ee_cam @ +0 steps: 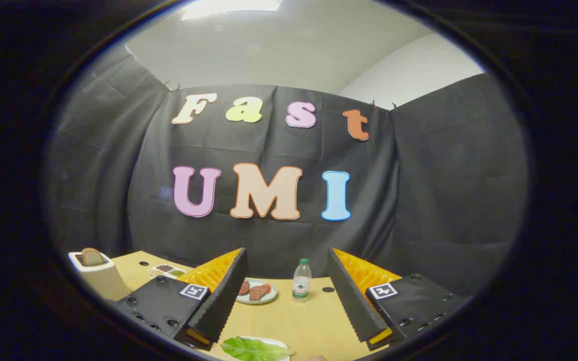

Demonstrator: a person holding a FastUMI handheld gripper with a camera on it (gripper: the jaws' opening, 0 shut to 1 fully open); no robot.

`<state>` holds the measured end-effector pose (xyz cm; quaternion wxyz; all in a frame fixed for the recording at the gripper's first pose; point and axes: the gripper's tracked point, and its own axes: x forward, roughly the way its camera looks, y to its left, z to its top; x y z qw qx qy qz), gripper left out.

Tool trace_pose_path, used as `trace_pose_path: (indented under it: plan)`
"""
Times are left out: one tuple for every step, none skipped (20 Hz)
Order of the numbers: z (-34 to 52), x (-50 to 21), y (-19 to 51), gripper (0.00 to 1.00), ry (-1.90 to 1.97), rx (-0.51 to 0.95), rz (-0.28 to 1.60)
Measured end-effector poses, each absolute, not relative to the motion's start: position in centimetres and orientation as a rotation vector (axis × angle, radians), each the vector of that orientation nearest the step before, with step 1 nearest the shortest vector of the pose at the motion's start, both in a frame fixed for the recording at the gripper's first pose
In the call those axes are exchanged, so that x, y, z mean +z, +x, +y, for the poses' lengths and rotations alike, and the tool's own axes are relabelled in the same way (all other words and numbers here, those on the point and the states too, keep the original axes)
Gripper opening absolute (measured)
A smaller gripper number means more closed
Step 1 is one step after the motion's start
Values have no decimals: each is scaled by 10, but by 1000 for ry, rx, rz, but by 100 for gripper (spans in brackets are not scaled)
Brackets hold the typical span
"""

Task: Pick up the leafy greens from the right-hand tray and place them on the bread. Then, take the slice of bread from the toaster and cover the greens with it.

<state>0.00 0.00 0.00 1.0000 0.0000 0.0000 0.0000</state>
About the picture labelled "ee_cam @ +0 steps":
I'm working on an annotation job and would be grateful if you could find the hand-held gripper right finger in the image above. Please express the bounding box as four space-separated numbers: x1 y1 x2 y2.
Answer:
326 247 472 351

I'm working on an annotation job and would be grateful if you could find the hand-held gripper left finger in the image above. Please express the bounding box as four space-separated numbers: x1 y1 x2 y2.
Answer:
116 247 249 351

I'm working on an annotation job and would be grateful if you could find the green lettuce leaf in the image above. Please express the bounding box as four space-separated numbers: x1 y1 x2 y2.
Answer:
220 336 294 361

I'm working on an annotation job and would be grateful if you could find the pale green oval plate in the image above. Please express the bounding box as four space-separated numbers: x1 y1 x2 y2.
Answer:
236 279 278 305

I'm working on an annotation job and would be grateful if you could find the clear plastic water bottle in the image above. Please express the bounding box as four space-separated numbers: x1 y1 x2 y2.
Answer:
292 258 312 303

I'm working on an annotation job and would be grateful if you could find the white divided condiment tray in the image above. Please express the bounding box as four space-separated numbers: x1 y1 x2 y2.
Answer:
147 264 187 279

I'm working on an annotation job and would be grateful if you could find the white square plate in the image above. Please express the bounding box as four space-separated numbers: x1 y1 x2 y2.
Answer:
229 336 290 361

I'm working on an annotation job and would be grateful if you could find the black backdrop cloth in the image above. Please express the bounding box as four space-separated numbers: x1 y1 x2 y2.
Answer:
43 45 530 301

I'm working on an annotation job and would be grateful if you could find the white toaster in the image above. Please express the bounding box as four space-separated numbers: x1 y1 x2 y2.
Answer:
68 251 131 301

